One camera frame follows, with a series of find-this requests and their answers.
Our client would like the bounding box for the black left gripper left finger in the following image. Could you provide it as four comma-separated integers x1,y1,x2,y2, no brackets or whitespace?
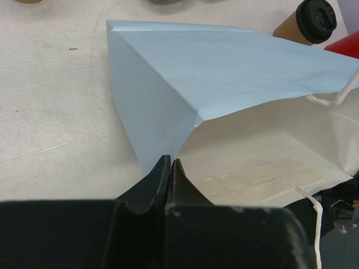
1,155,170,268

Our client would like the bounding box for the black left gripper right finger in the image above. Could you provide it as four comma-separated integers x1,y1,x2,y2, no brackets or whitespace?
165,159,315,268

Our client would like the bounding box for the light blue paper bag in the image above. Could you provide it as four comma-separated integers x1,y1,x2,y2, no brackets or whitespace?
107,20,358,206

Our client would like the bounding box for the brown cup with black lid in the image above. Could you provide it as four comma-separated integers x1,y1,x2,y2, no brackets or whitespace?
273,0,337,45

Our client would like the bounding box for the stack of brown paper cups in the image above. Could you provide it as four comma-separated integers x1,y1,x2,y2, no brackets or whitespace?
15,0,43,4

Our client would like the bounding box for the remaining brown pulp carrier stack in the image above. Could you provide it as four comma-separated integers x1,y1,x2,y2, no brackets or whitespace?
150,0,180,5

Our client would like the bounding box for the red straw holder cup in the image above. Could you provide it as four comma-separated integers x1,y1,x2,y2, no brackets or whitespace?
325,30,359,59

